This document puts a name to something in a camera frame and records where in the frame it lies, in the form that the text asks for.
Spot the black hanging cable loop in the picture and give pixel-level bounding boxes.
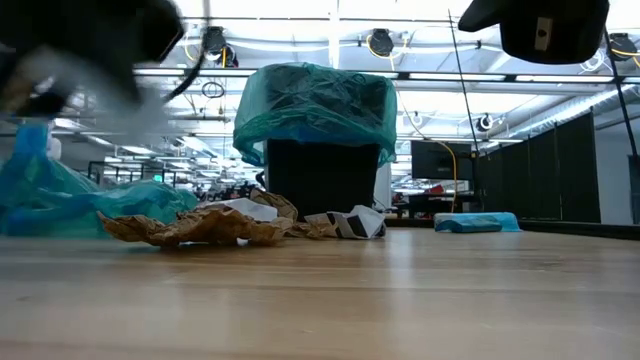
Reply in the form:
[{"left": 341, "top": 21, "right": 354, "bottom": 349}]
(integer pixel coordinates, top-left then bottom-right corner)
[{"left": 201, "top": 79, "right": 227, "bottom": 100}]

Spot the light blue bag roll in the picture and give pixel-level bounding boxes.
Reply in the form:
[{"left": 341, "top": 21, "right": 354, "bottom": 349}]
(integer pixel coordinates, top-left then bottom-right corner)
[{"left": 433, "top": 210, "right": 522, "bottom": 234}]

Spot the black partition wall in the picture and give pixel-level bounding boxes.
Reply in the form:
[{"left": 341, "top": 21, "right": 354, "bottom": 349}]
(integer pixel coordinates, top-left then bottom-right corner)
[{"left": 474, "top": 110, "right": 602, "bottom": 225}]

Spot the yellow hanging cable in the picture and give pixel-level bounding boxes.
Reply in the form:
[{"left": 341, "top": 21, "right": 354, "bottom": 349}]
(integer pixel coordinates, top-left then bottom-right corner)
[{"left": 434, "top": 139, "right": 459, "bottom": 215}]

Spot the long ceiling light strip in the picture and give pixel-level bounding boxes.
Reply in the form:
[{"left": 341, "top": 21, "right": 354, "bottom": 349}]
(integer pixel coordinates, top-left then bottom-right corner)
[{"left": 132, "top": 65, "right": 640, "bottom": 85}]

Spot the teal bag roll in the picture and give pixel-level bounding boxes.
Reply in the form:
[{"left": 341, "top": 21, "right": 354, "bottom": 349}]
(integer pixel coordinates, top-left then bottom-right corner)
[{"left": 439, "top": 217, "right": 504, "bottom": 235}]

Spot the teal plastic trash bag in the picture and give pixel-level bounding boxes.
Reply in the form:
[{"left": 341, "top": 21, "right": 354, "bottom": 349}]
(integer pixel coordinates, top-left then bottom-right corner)
[{"left": 0, "top": 122, "right": 200, "bottom": 239}]

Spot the black monitor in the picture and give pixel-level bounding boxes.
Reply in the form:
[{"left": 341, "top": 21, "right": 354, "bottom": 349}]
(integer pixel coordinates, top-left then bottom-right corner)
[{"left": 410, "top": 139, "right": 475, "bottom": 182}]

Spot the white black paper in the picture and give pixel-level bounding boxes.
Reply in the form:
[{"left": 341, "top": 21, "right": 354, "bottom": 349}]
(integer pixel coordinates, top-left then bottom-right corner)
[{"left": 303, "top": 203, "right": 388, "bottom": 241}]

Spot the black ceiling cable reel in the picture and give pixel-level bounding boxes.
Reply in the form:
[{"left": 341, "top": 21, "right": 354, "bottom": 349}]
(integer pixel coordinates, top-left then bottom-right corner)
[
  {"left": 474, "top": 112, "right": 496, "bottom": 134},
  {"left": 201, "top": 24, "right": 240, "bottom": 69},
  {"left": 607, "top": 31, "right": 640, "bottom": 64},
  {"left": 367, "top": 27, "right": 396, "bottom": 58}
]

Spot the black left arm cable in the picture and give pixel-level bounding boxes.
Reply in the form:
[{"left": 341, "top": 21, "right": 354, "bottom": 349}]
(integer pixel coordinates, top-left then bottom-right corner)
[{"left": 162, "top": 47, "right": 207, "bottom": 104}]

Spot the large brown paper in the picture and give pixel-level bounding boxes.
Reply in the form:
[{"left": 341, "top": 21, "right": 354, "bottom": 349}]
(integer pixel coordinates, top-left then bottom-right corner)
[{"left": 97, "top": 203, "right": 294, "bottom": 249}]

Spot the black trash bin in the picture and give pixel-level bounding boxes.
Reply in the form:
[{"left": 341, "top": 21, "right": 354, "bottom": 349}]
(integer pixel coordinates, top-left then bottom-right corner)
[{"left": 264, "top": 138, "right": 382, "bottom": 221}]

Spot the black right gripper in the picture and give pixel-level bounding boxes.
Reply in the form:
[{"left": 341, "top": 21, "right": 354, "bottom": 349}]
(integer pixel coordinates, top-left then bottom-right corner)
[{"left": 457, "top": 0, "right": 610, "bottom": 65}]

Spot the bin with teal liner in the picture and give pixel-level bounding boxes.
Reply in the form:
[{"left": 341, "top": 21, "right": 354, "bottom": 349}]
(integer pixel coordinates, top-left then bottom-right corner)
[{"left": 233, "top": 61, "right": 400, "bottom": 170}]

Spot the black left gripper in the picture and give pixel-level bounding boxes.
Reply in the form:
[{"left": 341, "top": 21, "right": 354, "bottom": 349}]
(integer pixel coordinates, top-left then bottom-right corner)
[{"left": 0, "top": 0, "right": 185, "bottom": 116}]

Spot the thin black cable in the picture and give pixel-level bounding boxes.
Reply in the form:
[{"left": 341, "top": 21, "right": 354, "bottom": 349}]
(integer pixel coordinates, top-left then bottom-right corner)
[
  {"left": 602, "top": 29, "right": 640, "bottom": 157},
  {"left": 446, "top": 7, "right": 484, "bottom": 156}
]

